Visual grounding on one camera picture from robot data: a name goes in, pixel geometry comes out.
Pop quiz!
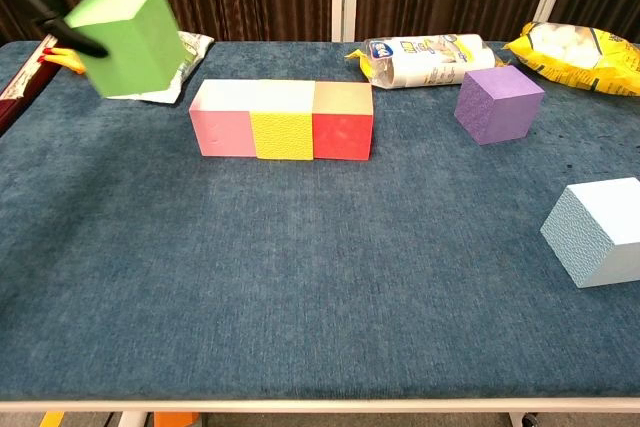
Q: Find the yellow rubber chicken toy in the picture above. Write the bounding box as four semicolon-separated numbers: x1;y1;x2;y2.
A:
42;46;89;76

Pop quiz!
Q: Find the yellow bag of cotton balls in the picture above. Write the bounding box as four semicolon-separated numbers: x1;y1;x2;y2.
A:
502;20;640;98

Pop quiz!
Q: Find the orange floor object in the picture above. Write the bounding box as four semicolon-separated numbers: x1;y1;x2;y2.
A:
153;411;200;427

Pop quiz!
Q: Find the white green snack bag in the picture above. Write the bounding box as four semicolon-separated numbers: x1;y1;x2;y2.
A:
139;29;216;105

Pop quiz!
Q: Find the light blue cube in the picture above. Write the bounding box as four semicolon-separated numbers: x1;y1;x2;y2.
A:
539;177;640;290

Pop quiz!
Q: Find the yellow cube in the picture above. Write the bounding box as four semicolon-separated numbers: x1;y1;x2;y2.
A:
249;80;317;162

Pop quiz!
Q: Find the purple cube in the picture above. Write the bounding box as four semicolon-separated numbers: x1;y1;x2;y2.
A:
453;65;545;146

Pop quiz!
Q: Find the clear wrapped snack pack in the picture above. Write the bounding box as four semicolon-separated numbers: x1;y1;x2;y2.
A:
344;33;506;91

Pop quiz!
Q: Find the red cube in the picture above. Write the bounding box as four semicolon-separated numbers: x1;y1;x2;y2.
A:
312;80;375;162

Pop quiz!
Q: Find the green cube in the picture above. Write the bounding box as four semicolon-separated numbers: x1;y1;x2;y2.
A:
63;0;187;99

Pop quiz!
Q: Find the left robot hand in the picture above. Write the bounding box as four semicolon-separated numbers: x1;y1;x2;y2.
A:
0;0;126;58

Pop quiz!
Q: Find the blue table mat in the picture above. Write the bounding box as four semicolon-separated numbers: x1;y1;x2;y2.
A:
0;40;640;402

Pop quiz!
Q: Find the long dark red box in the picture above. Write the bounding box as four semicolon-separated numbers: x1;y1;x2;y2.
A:
0;34;64;136

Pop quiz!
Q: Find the pink cube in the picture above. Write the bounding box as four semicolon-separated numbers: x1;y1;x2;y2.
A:
189;79;259;158

